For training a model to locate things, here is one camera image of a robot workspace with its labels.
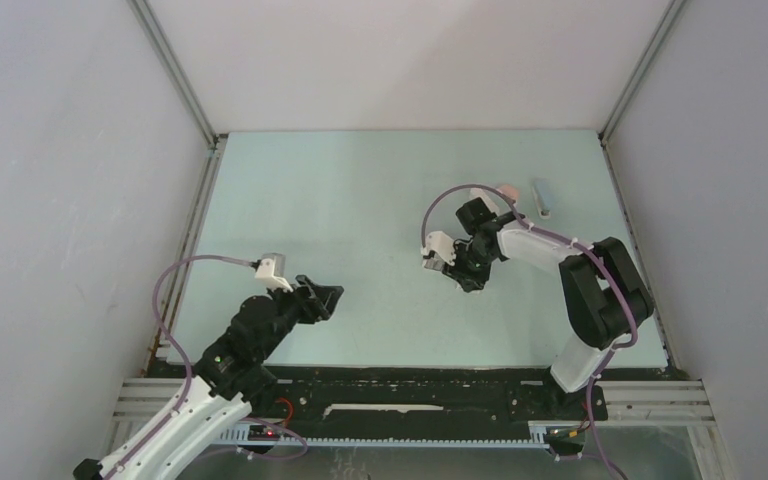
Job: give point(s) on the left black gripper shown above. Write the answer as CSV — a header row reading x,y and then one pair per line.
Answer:
x,y
317,302

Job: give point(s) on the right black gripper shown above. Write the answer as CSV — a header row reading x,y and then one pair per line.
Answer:
x,y
469,281

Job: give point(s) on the staple box tray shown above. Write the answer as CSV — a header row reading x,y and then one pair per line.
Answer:
x,y
433,264

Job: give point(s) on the long white stapler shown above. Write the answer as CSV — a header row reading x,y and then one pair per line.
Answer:
x,y
486,198

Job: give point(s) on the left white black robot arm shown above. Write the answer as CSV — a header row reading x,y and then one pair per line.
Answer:
x,y
223,387

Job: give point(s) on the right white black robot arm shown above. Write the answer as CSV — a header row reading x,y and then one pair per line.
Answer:
x,y
603,293

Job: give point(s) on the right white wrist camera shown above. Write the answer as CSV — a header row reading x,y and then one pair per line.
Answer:
x,y
438,244

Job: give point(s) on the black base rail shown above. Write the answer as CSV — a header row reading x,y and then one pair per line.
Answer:
x,y
423,404

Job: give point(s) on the right aluminium frame post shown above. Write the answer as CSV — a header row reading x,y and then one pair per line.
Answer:
x,y
665,26

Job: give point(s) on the aluminium frame post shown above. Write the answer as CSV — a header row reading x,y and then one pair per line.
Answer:
x,y
160,43
665,26

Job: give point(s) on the left aluminium frame post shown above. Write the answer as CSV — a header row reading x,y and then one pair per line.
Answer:
x,y
160,43

